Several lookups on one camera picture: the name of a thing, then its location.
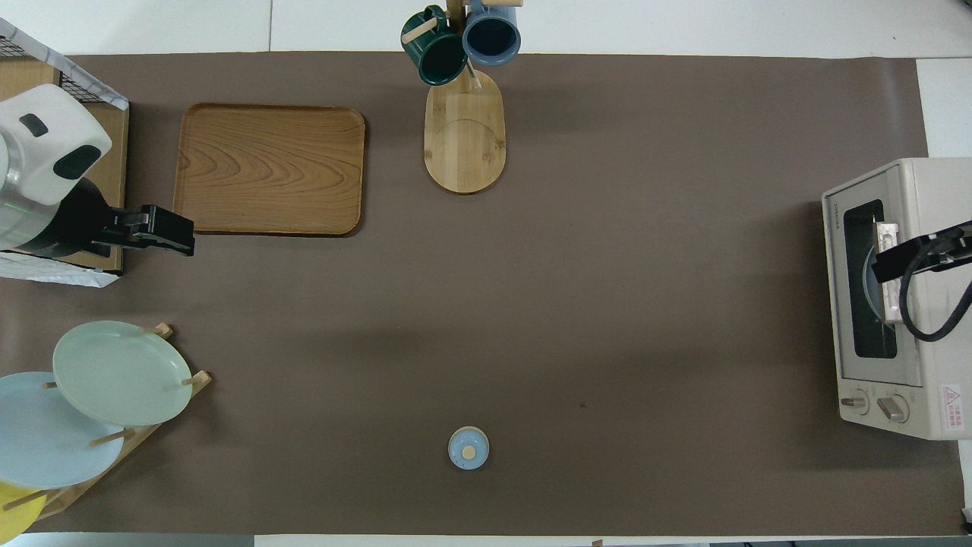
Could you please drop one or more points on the wooden mug tree stand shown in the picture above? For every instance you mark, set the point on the wooden mug tree stand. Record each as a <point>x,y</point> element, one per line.
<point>463,144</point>

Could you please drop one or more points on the brown table mat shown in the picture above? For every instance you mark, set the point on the brown table mat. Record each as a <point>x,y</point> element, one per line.
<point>531,304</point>

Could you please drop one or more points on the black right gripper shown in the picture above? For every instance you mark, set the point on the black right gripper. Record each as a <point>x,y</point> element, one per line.
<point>945,247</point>

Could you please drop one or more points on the pale green plate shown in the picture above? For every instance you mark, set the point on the pale green plate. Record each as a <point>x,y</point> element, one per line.
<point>121,372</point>

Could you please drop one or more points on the wooden step shelf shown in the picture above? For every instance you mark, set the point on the wooden step shelf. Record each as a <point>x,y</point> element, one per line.
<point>118,163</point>

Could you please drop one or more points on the cream toaster oven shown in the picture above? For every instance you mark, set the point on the cream toaster oven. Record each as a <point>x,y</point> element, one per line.
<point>934,357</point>

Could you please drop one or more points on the wooden serving tray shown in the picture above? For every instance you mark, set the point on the wooden serving tray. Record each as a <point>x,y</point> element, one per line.
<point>269,167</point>

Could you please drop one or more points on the dark green mug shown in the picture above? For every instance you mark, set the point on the dark green mug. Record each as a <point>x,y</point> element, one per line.
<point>437,57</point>

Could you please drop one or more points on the light blue racked plate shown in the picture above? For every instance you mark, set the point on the light blue racked plate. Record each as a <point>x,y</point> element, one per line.
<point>45,448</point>

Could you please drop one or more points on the wooden plate rack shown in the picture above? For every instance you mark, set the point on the wooden plate rack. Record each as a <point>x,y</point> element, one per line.
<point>76,494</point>

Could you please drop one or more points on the yellow plate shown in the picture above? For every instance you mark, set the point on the yellow plate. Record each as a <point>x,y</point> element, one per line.
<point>15,516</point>

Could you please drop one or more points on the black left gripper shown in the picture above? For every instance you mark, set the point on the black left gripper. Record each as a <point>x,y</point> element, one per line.
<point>72,220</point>

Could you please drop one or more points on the blue mug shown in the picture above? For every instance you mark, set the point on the blue mug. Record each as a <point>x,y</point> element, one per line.
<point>491,34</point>

